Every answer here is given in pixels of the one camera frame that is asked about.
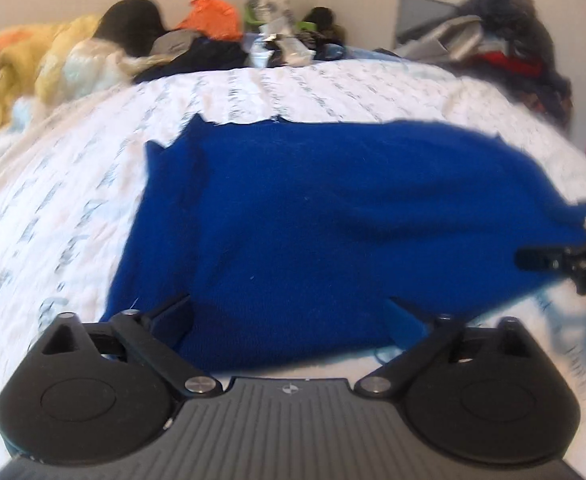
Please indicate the dark brown bag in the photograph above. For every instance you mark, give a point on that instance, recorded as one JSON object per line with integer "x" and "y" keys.
{"x": 325, "y": 22}

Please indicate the blue beaded sweater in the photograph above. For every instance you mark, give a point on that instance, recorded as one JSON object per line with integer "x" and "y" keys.
{"x": 323, "y": 210}

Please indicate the cream quilted blanket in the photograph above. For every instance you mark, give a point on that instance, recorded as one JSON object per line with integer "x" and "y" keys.
{"x": 83, "y": 65}

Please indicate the black cloth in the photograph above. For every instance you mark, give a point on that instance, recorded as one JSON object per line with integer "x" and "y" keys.
{"x": 208, "y": 57}

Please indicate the black hat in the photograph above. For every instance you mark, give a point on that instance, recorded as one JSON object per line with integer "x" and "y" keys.
{"x": 130, "y": 22}

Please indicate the green plastic chair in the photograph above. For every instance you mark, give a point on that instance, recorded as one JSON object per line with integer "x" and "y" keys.
{"x": 305, "y": 25}

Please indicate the grey wall panel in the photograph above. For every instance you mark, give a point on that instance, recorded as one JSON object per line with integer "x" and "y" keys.
{"x": 420, "y": 15}

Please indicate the white crumpled plastic bags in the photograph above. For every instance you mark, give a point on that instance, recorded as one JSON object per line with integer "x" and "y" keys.
{"x": 285, "y": 47}

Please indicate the grey and white cloth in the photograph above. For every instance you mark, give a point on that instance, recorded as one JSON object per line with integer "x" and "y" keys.
{"x": 445, "y": 42}

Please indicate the orange plastic bag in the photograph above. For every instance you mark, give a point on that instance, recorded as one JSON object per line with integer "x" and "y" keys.
{"x": 210, "y": 17}

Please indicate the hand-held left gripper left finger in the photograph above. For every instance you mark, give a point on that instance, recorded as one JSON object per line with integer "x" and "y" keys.
{"x": 170, "y": 320}

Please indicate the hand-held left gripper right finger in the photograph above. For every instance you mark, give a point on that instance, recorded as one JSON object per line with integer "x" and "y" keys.
{"x": 408, "y": 325}

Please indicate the yellow floral quilt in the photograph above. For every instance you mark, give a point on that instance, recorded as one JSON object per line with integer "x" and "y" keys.
{"x": 18, "y": 55}

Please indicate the red cloth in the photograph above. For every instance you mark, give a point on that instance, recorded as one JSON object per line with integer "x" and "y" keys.
{"x": 510, "y": 62}

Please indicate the dark blue jacket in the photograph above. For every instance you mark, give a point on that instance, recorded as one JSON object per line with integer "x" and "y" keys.
{"x": 518, "y": 20}

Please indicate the white script-print quilt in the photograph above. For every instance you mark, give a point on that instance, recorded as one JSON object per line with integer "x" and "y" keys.
{"x": 73, "y": 185}

